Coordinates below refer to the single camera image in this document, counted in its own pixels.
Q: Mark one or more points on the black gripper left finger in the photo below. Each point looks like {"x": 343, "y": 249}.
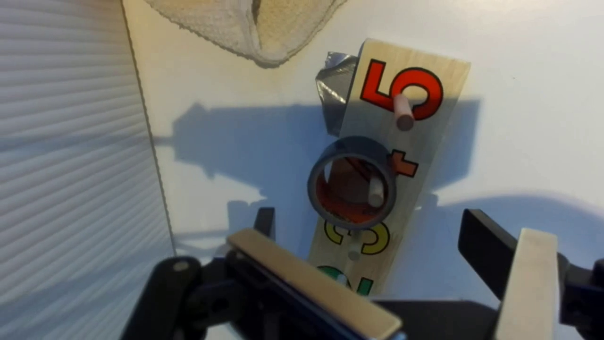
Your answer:
{"x": 294, "y": 276}

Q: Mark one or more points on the wooden numbered peg board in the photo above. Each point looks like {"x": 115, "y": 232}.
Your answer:
{"x": 434, "y": 134}

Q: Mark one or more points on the white ribbed storage box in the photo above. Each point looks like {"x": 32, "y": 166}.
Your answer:
{"x": 68, "y": 162}

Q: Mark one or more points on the beige canvas bag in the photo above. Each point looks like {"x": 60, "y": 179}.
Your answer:
{"x": 238, "y": 24}

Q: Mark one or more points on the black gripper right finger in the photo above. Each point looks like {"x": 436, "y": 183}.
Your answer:
{"x": 534, "y": 283}

